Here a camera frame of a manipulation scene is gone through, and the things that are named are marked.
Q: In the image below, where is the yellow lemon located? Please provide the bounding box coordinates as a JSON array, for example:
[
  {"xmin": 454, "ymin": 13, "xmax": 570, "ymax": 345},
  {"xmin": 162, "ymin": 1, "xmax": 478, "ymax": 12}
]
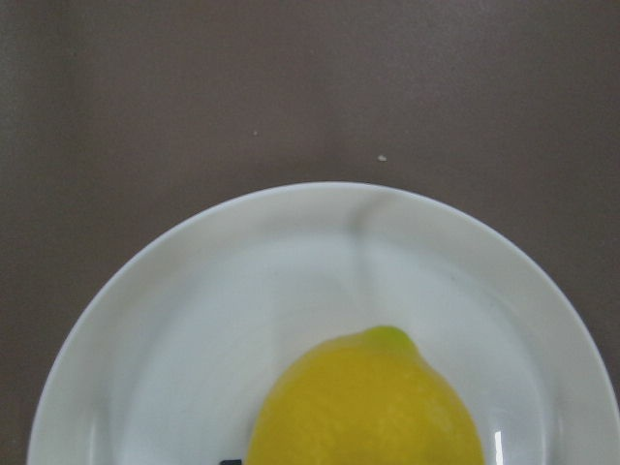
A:
[{"xmin": 245, "ymin": 325, "xmax": 484, "ymax": 464}]

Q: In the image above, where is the white plate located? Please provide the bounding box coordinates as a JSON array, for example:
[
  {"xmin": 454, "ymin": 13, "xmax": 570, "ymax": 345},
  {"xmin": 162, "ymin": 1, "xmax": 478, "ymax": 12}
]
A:
[{"xmin": 27, "ymin": 183, "xmax": 619, "ymax": 464}]

